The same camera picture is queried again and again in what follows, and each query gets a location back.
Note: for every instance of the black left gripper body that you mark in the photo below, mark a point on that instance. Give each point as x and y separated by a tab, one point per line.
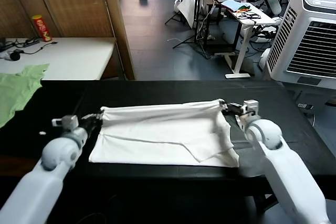
88	125

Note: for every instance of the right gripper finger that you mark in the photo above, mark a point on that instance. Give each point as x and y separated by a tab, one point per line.
224	102
223	108

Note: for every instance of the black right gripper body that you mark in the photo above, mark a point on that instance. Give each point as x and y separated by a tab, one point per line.
235	108

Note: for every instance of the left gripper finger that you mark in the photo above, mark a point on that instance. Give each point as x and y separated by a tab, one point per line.
100	117
92	117

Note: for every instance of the white t-shirt with print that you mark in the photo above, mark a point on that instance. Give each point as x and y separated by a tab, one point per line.
157	134

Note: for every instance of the white rounded robot base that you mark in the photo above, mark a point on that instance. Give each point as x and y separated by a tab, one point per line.
264	59

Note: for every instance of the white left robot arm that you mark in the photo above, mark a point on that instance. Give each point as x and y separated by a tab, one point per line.
39	176

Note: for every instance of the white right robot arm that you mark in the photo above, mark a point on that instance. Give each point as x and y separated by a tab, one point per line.
283	171

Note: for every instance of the white standing desk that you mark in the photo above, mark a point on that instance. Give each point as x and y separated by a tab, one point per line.
244	45

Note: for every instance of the white side table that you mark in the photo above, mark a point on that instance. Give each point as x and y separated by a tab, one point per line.
78	56

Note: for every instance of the black tablecloth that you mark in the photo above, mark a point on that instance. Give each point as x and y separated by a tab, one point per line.
157	90

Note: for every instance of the floor power strip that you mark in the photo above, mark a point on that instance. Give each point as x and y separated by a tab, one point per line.
304	106

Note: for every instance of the light green t-shirt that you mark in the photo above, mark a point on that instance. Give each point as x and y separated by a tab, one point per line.
15	90

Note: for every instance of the black tripod stand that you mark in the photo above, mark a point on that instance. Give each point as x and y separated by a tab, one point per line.
196	11

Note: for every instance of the grey power strip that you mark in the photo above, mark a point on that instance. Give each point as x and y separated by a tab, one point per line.
32	41

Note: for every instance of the orange and green cloth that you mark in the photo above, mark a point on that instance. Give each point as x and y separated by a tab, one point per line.
244	7

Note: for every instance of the black and white handheld device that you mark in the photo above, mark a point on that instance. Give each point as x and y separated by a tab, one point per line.
15	56

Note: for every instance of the teal cloth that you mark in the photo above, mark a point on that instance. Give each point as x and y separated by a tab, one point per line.
231	4

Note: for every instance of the white leaning board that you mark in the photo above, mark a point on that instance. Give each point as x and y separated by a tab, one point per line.
187	8

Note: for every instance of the red chips can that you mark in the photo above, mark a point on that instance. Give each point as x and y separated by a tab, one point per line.
42	28

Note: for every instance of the white air cooler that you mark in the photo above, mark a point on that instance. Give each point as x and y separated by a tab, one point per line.
315	40

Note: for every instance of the bamboo folding screen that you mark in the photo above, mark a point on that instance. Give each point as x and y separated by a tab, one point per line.
78	3

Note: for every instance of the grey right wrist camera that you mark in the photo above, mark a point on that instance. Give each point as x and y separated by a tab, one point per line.
251	104

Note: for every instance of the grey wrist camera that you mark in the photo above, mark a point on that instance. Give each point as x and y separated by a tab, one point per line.
70	122
251	104

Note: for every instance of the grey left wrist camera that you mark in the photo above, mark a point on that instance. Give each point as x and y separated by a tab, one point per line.
70	122

